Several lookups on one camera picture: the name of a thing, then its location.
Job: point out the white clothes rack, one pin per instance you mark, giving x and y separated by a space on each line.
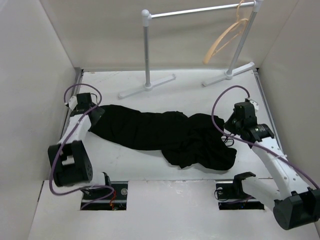
246 13

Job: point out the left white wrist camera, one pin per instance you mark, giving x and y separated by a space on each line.
72 103

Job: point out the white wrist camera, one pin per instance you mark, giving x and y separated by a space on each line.
254 103
72 103

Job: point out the beige plastic hanger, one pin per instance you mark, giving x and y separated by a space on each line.
232 32

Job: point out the black trousers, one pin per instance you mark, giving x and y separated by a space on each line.
183 140

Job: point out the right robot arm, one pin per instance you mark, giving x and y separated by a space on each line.
293 202

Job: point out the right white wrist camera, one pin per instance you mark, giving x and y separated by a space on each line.
254 103

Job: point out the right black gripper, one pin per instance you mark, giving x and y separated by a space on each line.
227 124

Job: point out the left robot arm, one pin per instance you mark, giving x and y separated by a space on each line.
69 161

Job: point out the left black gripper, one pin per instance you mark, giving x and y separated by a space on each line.
98 112

